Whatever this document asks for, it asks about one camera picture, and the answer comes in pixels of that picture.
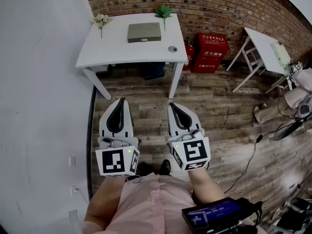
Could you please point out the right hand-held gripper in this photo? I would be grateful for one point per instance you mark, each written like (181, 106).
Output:
(192, 152)

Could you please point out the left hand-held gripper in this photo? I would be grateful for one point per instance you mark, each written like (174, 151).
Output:
(117, 163)

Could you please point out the person's right forearm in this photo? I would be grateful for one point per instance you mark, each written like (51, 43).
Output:
(204, 186)

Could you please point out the person's left forearm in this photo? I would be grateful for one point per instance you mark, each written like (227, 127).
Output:
(104, 201)

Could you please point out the grey drawer box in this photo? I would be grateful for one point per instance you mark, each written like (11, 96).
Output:
(143, 29)

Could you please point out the black baseboard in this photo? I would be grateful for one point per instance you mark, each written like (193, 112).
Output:
(90, 142)

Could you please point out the person's right black shoe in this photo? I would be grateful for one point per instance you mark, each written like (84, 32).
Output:
(165, 167)

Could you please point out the person's black shoe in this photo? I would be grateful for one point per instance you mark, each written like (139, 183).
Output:
(144, 169)
(165, 167)

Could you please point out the person's left black shoe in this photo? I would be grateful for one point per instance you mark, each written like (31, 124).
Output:
(144, 169)

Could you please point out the dark blue box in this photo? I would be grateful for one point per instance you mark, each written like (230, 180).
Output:
(154, 71)

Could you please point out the red fire extinguisher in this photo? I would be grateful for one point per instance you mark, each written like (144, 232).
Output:
(187, 57)

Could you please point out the small round white dish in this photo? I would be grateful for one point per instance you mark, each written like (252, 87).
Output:
(172, 49)

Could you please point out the white desk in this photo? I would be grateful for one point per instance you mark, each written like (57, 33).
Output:
(122, 52)

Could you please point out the red fire extinguisher cabinet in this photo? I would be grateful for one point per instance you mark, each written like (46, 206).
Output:
(209, 50)

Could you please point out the person's pink shirt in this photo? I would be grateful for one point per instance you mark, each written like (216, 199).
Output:
(151, 203)

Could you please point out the black chair base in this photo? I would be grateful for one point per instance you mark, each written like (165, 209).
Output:
(285, 130)

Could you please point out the white artificial flower sprig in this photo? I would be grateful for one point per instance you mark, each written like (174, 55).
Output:
(101, 19)

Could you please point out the white folding table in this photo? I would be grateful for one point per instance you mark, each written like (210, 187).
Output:
(263, 47)

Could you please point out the green artificial leaf sprig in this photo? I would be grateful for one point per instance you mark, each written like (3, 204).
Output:
(163, 11)

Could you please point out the white green flat board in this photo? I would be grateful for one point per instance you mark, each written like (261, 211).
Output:
(281, 55)

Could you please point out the black rolling chair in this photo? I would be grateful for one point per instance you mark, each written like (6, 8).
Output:
(302, 207)

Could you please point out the white wall socket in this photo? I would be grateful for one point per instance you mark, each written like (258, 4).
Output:
(72, 161)
(74, 190)

